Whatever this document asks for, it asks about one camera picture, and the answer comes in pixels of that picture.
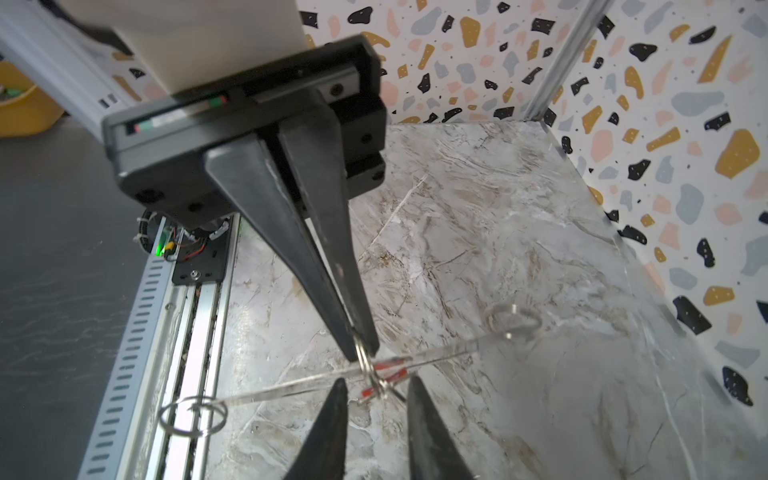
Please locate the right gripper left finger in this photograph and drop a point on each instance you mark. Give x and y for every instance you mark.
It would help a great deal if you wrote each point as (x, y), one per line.
(323, 453)

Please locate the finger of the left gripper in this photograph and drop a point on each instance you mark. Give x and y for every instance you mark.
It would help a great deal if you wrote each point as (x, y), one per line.
(314, 148)
(246, 174)

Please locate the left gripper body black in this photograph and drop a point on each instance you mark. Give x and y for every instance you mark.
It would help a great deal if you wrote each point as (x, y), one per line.
(157, 149)

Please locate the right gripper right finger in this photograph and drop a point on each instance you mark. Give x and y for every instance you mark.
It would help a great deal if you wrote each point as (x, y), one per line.
(432, 452)

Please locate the red key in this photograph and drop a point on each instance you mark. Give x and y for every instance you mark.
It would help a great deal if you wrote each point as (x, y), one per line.
(383, 377)

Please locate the metal keyring plate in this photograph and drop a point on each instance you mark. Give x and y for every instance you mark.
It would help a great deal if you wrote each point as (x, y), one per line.
(201, 416)

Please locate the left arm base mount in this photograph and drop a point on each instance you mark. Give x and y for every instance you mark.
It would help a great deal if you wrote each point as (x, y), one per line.
(196, 256)

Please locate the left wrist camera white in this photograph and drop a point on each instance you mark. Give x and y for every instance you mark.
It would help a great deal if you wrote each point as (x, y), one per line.
(185, 44)

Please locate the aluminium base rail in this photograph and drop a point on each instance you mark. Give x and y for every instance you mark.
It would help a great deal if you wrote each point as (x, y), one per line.
(187, 363)

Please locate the perforated cable tray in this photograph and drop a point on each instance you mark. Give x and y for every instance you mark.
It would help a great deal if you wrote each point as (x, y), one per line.
(109, 438)

